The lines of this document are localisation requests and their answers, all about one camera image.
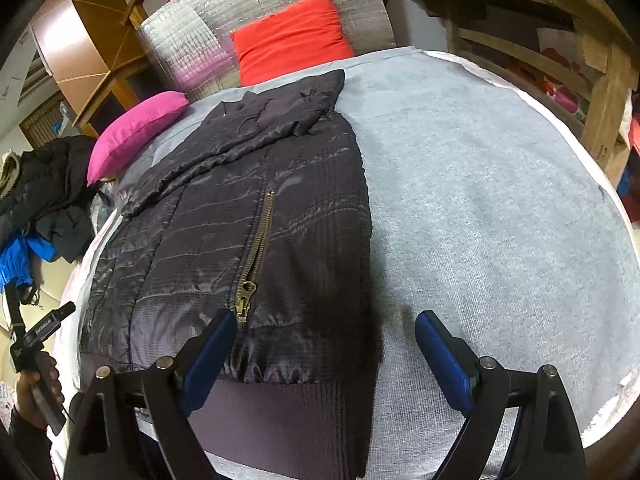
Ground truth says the dark quilted zip jacket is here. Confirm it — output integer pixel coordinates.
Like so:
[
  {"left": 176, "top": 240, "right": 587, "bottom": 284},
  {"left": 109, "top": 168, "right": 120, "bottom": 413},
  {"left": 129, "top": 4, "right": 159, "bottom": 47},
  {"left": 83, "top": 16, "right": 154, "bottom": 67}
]
[{"left": 79, "top": 69, "right": 386, "bottom": 479}]

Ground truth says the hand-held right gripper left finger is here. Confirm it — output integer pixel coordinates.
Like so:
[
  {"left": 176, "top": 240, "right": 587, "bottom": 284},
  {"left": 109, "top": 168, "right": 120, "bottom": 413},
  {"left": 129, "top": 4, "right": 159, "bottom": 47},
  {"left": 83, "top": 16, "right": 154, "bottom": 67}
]
[{"left": 62, "top": 308, "right": 238, "bottom": 480}]

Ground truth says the grey bed blanket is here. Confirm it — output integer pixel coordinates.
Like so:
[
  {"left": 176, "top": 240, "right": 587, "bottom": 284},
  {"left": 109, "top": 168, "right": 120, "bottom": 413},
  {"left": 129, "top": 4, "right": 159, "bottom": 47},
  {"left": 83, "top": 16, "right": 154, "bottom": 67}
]
[{"left": 60, "top": 45, "right": 632, "bottom": 480}]

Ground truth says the black puffer coat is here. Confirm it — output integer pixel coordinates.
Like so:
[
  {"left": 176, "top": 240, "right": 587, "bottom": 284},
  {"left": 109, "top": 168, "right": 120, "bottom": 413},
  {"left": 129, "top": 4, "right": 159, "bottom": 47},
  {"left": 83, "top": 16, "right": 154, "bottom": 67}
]
[{"left": 0, "top": 136, "right": 101, "bottom": 263}]

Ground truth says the red pillow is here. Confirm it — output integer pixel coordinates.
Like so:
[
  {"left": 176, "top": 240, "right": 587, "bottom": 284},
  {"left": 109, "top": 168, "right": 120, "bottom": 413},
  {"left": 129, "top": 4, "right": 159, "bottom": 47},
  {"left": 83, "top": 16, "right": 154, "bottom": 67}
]
[{"left": 230, "top": 0, "right": 355, "bottom": 86}]

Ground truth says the wooden chair frame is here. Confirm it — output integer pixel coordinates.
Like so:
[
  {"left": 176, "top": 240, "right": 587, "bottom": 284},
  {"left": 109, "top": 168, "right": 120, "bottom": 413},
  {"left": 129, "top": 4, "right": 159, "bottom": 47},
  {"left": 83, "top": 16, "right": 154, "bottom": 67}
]
[{"left": 392, "top": 0, "right": 640, "bottom": 186}]

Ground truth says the pink pillow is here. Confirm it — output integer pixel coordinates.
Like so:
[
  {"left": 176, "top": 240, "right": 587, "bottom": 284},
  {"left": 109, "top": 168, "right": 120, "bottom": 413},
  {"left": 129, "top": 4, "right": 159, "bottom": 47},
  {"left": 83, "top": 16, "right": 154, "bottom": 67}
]
[{"left": 86, "top": 91, "right": 190, "bottom": 187}]

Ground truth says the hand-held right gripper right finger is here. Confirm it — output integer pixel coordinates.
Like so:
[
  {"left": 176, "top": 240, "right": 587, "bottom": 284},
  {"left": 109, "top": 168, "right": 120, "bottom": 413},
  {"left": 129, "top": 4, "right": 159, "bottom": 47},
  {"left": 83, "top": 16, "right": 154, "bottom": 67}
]
[{"left": 415, "top": 310, "right": 587, "bottom": 480}]

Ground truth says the wooden lattice frame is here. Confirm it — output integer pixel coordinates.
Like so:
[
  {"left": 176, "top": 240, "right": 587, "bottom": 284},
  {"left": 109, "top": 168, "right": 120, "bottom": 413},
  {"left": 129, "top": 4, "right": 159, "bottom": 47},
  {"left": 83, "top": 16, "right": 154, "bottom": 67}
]
[{"left": 20, "top": 105, "right": 66, "bottom": 148}]

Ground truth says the person's left hand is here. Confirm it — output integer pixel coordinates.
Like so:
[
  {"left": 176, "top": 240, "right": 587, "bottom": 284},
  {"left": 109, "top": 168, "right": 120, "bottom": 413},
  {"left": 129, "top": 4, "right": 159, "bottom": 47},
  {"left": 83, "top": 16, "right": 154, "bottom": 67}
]
[{"left": 15, "top": 352, "right": 65, "bottom": 431}]

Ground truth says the wooden cabinet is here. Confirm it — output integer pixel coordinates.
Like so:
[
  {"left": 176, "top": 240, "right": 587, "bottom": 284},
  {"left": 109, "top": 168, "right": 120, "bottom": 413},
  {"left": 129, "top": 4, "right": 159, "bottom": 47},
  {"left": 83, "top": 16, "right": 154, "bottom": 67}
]
[{"left": 30, "top": 0, "right": 166, "bottom": 138}]

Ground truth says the person's left forearm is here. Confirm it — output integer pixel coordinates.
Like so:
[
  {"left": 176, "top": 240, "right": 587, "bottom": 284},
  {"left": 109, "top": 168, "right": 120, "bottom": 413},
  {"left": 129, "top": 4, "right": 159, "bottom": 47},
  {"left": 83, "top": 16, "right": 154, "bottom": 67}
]
[{"left": 0, "top": 407, "right": 56, "bottom": 480}]

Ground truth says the white mattress pad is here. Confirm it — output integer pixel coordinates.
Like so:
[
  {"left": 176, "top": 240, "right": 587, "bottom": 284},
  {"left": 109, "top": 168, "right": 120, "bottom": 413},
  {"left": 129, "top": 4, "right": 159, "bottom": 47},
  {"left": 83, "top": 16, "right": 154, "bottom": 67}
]
[{"left": 62, "top": 46, "right": 640, "bottom": 453}]

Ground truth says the red floral patterned cloth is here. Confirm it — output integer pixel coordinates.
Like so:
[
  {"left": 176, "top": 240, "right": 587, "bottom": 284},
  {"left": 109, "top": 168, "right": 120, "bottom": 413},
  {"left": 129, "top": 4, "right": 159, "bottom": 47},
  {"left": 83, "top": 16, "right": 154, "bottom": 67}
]
[{"left": 537, "top": 27, "right": 588, "bottom": 121}]

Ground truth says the beige fleece garment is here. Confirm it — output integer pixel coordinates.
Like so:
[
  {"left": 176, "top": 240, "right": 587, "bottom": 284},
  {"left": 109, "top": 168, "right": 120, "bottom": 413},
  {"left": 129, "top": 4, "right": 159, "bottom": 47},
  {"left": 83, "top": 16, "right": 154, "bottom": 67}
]
[{"left": 0, "top": 152, "right": 23, "bottom": 201}]

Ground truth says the blue jacket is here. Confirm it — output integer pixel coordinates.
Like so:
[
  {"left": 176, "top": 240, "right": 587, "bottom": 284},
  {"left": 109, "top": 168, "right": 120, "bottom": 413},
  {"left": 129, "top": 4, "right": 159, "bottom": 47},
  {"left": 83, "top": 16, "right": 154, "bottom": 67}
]
[{"left": 0, "top": 234, "right": 56, "bottom": 291}]

